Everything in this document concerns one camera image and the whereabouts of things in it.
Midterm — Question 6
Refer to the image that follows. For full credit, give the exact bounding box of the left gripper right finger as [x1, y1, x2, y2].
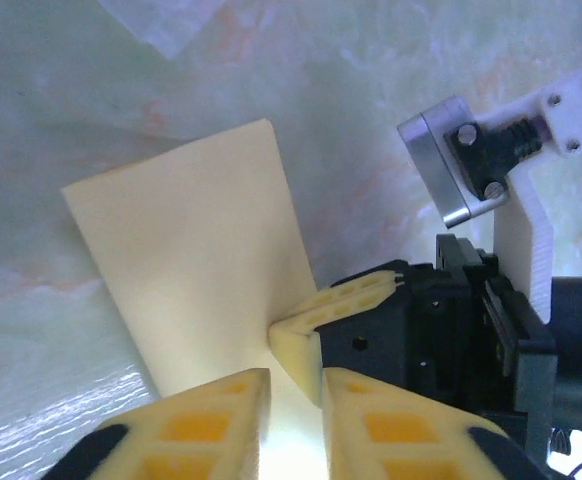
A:
[320, 367, 552, 480]

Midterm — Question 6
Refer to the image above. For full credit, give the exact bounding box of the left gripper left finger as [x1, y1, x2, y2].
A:
[40, 367, 272, 480]

